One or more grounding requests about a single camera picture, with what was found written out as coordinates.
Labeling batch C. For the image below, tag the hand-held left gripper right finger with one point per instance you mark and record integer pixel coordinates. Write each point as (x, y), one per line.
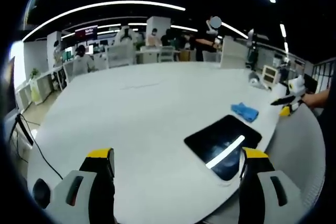
(265, 190)

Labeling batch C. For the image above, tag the white humanoid robot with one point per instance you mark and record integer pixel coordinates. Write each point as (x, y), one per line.
(126, 36)

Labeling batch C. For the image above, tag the black stair railing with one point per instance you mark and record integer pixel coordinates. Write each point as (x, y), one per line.
(324, 73)

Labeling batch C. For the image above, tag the green potted plant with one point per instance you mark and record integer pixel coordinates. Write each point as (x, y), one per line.
(34, 73)

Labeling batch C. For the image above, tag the black round knob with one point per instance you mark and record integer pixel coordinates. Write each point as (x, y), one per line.
(42, 193)

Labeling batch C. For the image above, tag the small white shelf box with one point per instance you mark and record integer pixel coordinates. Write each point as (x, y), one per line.
(270, 74)

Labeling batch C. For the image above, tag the white tape roll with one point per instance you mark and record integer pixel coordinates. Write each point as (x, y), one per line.
(254, 78)

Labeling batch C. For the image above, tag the blue cleaning cloth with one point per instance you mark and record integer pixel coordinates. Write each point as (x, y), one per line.
(244, 111)

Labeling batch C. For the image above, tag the red wall screen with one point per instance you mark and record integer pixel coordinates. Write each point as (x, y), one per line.
(86, 32)

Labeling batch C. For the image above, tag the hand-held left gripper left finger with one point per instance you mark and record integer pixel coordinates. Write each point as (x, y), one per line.
(81, 190)

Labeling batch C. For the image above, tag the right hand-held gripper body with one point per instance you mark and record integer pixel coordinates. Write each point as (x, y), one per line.
(293, 86)

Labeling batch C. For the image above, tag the yellow bag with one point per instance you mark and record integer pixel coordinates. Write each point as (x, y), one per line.
(36, 94)

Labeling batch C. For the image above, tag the black rectangular mirror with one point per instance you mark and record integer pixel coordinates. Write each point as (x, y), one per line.
(223, 142)

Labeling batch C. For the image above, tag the person's right hand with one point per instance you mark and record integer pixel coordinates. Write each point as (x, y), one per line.
(309, 100)

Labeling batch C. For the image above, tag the white upright box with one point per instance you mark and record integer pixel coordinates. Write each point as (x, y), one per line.
(233, 52)

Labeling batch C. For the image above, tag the long curved ceiling light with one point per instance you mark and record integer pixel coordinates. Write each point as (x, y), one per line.
(99, 7)

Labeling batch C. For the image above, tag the white plastic crate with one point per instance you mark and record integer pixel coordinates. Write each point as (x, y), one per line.
(119, 55)

